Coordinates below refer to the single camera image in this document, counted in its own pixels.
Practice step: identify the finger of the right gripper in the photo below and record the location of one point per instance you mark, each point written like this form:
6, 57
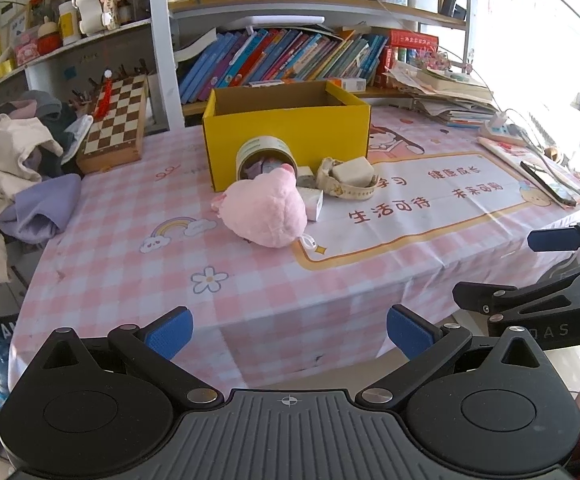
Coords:
557, 297
555, 240

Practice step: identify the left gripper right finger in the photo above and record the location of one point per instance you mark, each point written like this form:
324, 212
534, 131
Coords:
431, 352

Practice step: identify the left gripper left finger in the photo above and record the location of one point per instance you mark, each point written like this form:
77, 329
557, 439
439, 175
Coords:
148, 351

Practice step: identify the pink plush toy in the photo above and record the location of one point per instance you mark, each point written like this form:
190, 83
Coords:
267, 211

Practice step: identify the white rectangular sponge block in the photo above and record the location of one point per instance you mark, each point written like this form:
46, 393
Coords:
356, 172

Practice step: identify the black smartphone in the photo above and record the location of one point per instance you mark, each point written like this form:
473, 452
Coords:
555, 189

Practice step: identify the pink checkered tablecloth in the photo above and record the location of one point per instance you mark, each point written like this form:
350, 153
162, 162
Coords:
283, 284

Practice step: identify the white power strip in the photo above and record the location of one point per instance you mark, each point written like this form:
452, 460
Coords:
497, 129

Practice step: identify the stack of papers and books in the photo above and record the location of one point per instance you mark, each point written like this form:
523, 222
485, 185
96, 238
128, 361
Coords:
453, 99

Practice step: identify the small white box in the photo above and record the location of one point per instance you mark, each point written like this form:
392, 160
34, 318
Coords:
313, 199

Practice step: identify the pile of clothes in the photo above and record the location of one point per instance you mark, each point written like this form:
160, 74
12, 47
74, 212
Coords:
39, 186

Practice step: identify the wooden chessboard box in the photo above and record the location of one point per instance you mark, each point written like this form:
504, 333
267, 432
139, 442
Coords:
118, 139

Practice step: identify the white tape roll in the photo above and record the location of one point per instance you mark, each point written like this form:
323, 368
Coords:
260, 155

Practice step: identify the red tassel ornament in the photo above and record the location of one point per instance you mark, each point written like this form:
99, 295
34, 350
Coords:
103, 102

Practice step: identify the yellow cardboard box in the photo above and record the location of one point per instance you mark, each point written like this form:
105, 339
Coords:
313, 119

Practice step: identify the orange white carton box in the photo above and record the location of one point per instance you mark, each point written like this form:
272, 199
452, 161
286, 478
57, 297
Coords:
351, 85

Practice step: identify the red book box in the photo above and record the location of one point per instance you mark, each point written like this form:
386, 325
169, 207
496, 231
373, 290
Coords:
404, 46

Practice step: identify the white bookshelf unit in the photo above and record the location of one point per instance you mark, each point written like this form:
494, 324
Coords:
170, 25

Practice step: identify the row of upright books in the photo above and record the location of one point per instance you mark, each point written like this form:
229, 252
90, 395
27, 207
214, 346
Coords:
268, 56

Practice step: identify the white rabbit ornament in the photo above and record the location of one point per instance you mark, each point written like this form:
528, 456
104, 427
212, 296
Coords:
97, 16

